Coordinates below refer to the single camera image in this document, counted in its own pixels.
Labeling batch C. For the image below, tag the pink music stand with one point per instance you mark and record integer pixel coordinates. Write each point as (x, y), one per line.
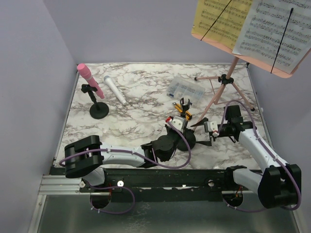
(226, 79)

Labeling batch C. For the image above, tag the yellow utility knife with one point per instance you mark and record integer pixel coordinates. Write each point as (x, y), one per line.
(180, 110)

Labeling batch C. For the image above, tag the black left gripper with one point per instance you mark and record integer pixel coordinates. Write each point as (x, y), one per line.
(167, 127)

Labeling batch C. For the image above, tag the black round-base mic stand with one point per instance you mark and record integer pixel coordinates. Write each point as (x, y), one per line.
(187, 133)

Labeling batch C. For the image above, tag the white toy microphone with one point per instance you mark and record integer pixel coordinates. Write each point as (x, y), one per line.
(108, 80)

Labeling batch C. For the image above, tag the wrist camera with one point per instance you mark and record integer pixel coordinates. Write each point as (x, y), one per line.
(211, 127)
(177, 122)

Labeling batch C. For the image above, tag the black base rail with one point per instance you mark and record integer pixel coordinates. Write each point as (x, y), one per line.
(164, 185)

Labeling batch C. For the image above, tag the black left mic stand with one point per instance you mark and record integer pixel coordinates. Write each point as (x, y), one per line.
(98, 110)

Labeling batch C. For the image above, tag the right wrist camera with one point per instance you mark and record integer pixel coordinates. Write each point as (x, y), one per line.
(211, 127)

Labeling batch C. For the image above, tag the yellow sheet music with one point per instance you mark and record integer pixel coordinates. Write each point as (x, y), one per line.
(220, 20)

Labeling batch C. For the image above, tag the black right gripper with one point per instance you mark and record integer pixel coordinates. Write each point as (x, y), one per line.
(209, 133)

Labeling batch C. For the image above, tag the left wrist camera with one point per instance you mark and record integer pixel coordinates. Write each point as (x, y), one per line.
(177, 122)

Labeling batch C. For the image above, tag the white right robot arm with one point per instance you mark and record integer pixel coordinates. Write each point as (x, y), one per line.
(279, 184)

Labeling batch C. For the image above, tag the pink toy microphone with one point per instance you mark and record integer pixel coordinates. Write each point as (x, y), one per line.
(85, 72)

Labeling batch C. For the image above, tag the clear plastic organizer box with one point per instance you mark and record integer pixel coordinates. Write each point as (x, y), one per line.
(181, 88)

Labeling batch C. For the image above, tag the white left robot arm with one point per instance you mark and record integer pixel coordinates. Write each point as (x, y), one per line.
(84, 158)

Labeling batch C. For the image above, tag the white sheet music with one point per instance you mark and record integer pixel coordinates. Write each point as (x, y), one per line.
(277, 33)

